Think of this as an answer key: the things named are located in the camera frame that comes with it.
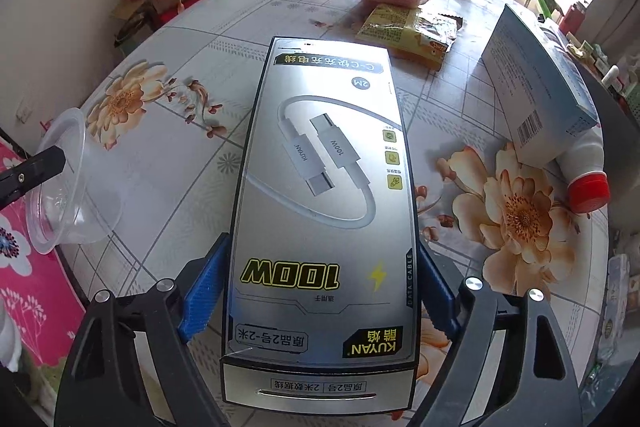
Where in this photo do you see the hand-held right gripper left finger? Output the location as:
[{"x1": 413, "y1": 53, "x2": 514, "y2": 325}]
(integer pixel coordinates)
[{"x1": 54, "y1": 232, "x2": 232, "y2": 427}]

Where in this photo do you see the white plastic bottle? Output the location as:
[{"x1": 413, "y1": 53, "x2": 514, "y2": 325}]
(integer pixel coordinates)
[{"x1": 554, "y1": 127, "x2": 612, "y2": 215}]

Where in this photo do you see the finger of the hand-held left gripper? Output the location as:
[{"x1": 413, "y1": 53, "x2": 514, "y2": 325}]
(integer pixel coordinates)
[{"x1": 0, "y1": 146, "x2": 67, "y2": 210}]

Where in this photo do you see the clear plastic container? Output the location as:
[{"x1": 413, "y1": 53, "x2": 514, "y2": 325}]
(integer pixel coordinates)
[{"x1": 26, "y1": 107, "x2": 122, "y2": 255}]

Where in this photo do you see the silver cable box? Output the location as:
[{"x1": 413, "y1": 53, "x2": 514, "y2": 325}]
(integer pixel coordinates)
[{"x1": 219, "y1": 36, "x2": 418, "y2": 408}]

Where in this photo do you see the yellow snack packet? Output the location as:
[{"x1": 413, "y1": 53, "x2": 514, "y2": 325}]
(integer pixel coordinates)
[{"x1": 354, "y1": 3, "x2": 465, "y2": 72}]

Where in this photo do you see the green plastic basket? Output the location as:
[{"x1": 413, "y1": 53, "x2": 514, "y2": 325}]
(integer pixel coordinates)
[{"x1": 625, "y1": 79, "x2": 640, "y2": 120}]

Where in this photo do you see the toilet paper pack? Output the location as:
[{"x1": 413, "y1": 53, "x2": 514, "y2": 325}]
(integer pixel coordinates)
[{"x1": 601, "y1": 253, "x2": 632, "y2": 348}]

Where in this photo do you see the grey right curtain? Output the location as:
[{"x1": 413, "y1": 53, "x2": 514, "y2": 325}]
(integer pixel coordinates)
[{"x1": 582, "y1": 0, "x2": 638, "y2": 52}]

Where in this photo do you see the floral tablecloth table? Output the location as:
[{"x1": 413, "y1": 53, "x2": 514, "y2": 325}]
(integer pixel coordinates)
[{"x1": 31, "y1": 0, "x2": 608, "y2": 388}]

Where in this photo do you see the blue and white carton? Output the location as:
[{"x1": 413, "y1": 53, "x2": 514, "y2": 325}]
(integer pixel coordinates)
[{"x1": 480, "y1": 3, "x2": 601, "y2": 168}]

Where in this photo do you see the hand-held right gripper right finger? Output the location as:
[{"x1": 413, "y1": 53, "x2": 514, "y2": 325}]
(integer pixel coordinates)
[{"x1": 417, "y1": 241, "x2": 587, "y2": 427}]

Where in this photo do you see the pink floral blanket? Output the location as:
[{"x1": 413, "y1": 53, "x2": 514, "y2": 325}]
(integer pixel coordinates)
[{"x1": 0, "y1": 139, "x2": 87, "y2": 373}]

